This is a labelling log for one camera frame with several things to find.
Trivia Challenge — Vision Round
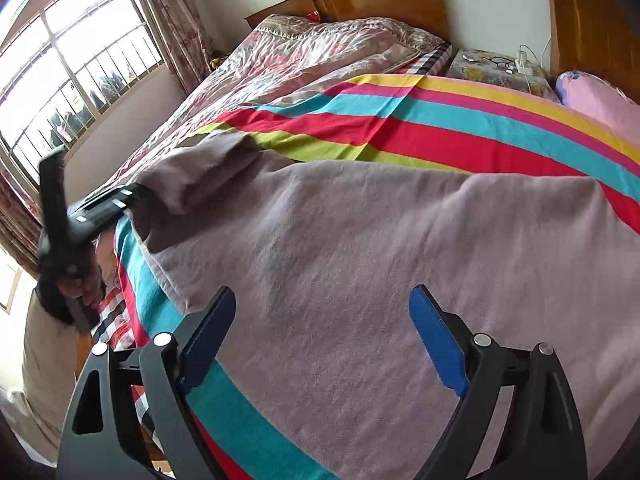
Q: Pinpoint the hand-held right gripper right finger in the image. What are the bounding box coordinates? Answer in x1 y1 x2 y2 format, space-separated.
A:
408 284 588 480

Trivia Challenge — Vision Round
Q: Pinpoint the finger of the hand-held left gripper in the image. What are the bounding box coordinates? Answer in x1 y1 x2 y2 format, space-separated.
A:
75 185 143 216

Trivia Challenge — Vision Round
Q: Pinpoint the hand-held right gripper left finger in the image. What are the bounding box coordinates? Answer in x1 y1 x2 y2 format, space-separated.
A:
56 285 237 480

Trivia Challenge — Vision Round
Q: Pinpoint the lilac sweater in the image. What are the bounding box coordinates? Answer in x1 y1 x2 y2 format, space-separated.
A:
122 132 640 480

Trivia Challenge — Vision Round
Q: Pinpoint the person's left hand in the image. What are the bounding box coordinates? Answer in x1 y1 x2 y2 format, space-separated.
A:
56 244 108 312

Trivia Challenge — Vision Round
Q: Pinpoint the barred window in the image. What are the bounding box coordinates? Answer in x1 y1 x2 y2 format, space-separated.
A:
0 0 166 186

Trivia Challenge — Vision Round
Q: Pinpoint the beige cloth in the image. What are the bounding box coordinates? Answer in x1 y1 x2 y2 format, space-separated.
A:
22 287 93 463

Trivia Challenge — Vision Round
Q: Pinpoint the floral curtain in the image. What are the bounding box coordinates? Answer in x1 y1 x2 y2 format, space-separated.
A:
122 0 216 96

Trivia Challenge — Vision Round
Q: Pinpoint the floral pink quilt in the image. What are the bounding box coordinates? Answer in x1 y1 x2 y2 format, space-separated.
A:
95 14 448 196

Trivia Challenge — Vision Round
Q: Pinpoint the striped colourful bed sheet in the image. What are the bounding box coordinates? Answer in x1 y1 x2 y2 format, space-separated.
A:
90 74 640 480

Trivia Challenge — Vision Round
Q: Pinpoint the nightstand with floral cloth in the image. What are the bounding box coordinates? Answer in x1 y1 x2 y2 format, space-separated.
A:
445 49 561 103

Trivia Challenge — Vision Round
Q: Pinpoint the plaid bed sheet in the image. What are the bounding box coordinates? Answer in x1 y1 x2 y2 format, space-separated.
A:
90 42 453 436

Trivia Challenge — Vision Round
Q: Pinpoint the white charger cable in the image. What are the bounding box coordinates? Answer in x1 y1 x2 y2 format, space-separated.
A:
520 35 553 93

